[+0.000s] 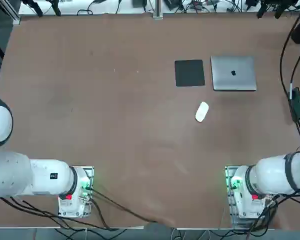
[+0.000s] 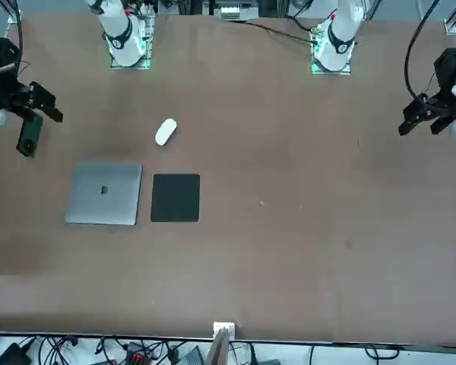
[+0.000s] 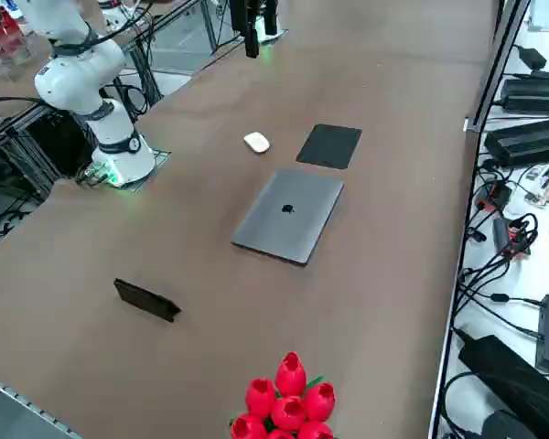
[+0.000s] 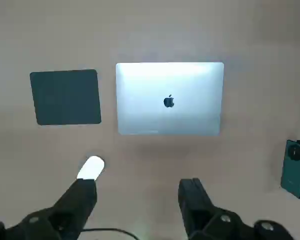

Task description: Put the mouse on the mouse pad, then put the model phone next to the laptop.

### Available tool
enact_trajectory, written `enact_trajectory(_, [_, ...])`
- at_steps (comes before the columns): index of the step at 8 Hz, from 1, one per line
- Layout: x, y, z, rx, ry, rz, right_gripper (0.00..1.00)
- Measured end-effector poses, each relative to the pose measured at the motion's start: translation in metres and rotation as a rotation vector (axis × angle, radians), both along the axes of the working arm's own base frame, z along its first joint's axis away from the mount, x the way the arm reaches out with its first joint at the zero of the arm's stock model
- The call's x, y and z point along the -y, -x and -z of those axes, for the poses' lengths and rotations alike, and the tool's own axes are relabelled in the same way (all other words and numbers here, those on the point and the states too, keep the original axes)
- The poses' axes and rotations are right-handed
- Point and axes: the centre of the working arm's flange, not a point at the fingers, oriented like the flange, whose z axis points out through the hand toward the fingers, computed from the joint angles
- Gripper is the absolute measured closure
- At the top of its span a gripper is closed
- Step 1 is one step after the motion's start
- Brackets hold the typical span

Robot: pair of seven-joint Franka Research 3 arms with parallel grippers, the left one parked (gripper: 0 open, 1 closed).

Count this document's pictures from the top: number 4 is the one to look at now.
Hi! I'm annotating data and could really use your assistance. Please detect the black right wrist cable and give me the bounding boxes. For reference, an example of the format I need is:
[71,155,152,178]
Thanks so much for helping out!
[81,227,141,240]

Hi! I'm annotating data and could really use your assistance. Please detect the white computer mouse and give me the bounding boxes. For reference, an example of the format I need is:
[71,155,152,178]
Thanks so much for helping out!
[76,155,106,181]

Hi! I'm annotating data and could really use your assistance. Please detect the black square mouse pad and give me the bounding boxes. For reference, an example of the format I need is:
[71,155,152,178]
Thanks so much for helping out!
[29,69,102,126]

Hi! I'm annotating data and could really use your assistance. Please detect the dark green model phone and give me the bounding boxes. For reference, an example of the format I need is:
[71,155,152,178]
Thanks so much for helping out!
[280,139,300,200]

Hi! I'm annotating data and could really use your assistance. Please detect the silver closed laptop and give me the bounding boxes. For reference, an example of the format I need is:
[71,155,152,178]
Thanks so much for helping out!
[115,61,225,137]

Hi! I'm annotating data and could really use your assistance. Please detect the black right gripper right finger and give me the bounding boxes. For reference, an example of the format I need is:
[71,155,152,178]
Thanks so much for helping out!
[177,177,295,240]

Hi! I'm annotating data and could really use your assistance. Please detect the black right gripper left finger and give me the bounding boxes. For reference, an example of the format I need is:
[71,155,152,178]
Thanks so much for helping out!
[0,178,98,240]

